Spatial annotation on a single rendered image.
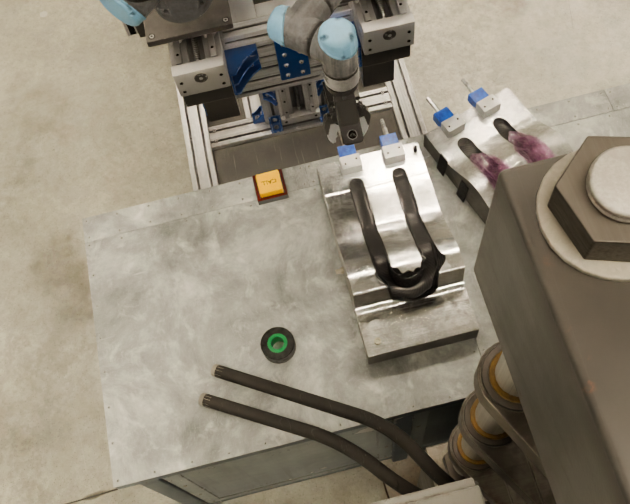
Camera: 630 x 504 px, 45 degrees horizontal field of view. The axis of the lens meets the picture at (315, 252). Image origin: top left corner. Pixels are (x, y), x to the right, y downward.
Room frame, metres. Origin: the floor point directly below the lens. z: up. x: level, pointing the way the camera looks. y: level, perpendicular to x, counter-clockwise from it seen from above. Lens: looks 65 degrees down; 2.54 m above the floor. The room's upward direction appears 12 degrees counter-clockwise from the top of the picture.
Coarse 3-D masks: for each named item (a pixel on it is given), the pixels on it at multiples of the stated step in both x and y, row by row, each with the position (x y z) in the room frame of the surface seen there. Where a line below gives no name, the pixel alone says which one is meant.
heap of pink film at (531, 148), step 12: (516, 132) 0.98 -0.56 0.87; (516, 144) 0.93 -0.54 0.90; (528, 144) 0.91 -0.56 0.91; (540, 144) 0.90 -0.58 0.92; (480, 156) 0.92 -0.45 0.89; (492, 156) 0.91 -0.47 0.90; (528, 156) 0.88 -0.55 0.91; (540, 156) 0.87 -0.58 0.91; (552, 156) 0.87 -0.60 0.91; (480, 168) 0.88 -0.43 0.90; (492, 168) 0.87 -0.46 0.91; (504, 168) 0.86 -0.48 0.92; (492, 180) 0.84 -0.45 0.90
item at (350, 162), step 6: (342, 144) 1.03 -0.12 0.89; (342, 150) 1.01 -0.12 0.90; (348, 150) 1.01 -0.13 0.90; (354, 150) 1.00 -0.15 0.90; (342, 156) 0.99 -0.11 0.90; (348, 156) 0.98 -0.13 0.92; (354, 156) 0.98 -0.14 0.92; (342, 162) 0.97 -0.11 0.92; (348, 162) 0.96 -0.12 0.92; (354, 162) 0.96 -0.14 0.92; (360, 162) 0.96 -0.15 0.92; (342, 168) 0.95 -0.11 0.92; (348, 168) 0.95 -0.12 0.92; (354, 168) 0.95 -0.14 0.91; (360, 168) 0.95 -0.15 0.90; (342, 174) 0.96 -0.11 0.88
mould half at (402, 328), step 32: (416, 160) 0.95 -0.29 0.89; (384, 192) 0.88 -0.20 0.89; (416, 192) 0.86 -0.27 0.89; (352, 224) 0.81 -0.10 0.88; (384, 224) 0.80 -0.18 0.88; (352, 256) 0.72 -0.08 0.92; (416, 256) 0.68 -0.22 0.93; (448, 256) 0.66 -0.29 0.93; (352, 288) 0.63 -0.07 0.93; (384, 288) 0.62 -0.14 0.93; (448, 288) 0.61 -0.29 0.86; (384, 320) 0.57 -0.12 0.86; (416, 320) 0.55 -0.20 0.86; (448, 320) 0.54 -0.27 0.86; (384, 352) 0.49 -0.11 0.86; (416, 352) 0.49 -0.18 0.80
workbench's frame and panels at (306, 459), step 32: (416, 416) 0.39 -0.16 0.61; (448, 416) 0.40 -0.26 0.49; (288, 448) 0.38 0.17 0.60; (320, 448) 0.38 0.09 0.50; (384, 448) 0.39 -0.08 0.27; (160, 480) 0.36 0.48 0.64; (192, 480) 0.37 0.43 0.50; (224, 480) 0.37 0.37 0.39; (256, 480) 0.37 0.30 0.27; (288, 480) 0.37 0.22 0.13
